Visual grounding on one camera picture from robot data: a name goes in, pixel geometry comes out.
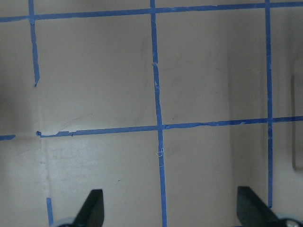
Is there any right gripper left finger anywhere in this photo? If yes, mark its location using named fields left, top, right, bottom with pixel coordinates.
left=71, top=189, right=105, bottom=227

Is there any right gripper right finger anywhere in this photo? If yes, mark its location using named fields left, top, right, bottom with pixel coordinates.
left=236, top=186, right=284, bottom=227

